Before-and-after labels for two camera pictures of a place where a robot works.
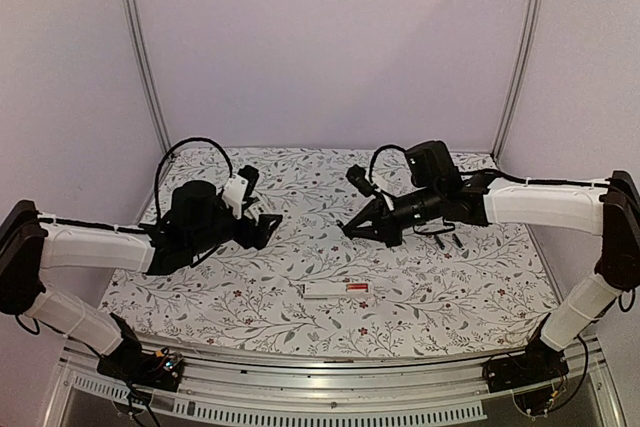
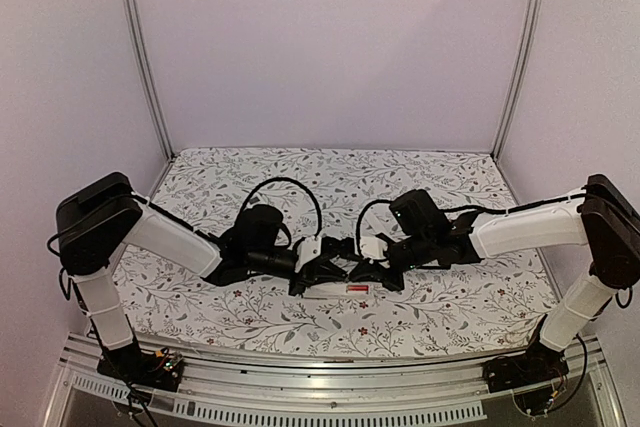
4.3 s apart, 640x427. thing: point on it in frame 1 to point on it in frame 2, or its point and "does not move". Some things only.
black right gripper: x=382 y=228 to x=376 y=274
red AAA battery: x=357 y=287 does not move
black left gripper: x=262 y=235 to x=305 y=280
